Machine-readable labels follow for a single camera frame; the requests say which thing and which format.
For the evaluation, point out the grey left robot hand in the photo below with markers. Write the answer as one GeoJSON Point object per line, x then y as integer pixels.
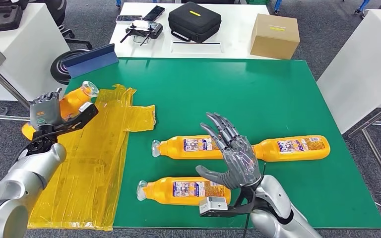
{"type": "Point", "coordinates": [46, 113]}

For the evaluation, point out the black office chair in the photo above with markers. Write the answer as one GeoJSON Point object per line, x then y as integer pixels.
{"type": "Point", "coordinates": [56, 9]}

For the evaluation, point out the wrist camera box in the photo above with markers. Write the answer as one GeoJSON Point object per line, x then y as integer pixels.
{"type": "Point", "coordinates": [213, 207]}
{"type": "Point", "coordinates": [78, 120]}

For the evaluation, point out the orange detergent bottle clear cap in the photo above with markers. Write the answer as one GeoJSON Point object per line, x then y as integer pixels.
{"type": "Point", "coordinates": [292, 154]}
{"type": "Point", "coordinates": [162, 195]}
{"type": "Point", "coordinates": [72, 101]}
{"type": "Point", "coordinates": [177, 149]}

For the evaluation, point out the pale smartphone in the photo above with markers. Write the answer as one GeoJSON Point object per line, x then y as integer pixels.
{"type": "Point", "coordinates": [129, 18]}

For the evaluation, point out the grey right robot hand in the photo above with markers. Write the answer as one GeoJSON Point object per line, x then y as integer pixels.
{"type": "Point", "coordinates": [243, 164]}

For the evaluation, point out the black foam tray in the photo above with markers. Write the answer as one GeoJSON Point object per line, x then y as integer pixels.
{"type": "Point", "coordinates": [0, 20]}
{"type": "Point", "coordinates": [9, 3]}

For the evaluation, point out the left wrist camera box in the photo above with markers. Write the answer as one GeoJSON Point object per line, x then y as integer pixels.
{"type": "Point", "coordinates": [78, 120]}

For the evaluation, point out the black round stool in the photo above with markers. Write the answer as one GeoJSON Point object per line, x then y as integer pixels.
{"type": "Point", "coordinates": [57, 70]}

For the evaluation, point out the blue tablet case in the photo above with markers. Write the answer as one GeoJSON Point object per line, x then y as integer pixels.
{"type": "Point", "coordinates": [92, 63]}

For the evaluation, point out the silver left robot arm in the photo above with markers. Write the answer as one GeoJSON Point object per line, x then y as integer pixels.
{"type": "Point", "coordinates": [29, 170]}

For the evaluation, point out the yellow plastic sheet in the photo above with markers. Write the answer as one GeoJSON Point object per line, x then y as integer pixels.
{"type": "Point", "coordinates": [85, 170]}

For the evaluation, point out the black smartphone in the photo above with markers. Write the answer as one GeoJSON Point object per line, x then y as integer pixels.
{"type": "Point", "coordinates": [153, 13]}

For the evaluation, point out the black zip carrying case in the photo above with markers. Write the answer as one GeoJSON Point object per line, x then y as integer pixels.
{"type": "Point", "coordinates": [193, 22]}

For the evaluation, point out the black drone remote controller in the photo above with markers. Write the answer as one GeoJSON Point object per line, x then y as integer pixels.
{"type": "Point", "coordinates": [144, 30]}

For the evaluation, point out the plain white table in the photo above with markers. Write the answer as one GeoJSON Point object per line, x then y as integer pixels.
{"type": "Point", "coordinates": [361, 65]}

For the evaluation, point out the green plastic crate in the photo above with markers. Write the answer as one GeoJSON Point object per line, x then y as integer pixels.
{"type": "Point", "coordinates": [258, 1]}

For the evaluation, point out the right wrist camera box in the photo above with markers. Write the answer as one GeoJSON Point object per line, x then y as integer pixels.
{"type": "Point", "coordinates": [213, 207]}

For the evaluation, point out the brown cardboard box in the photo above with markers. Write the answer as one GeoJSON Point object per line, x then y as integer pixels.
{"type": "Point", "coordinates": [275, 37]}

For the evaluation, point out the steel frame legs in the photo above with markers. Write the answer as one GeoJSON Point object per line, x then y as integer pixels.
{"type": "Point", "coordinates": [379, 162]}

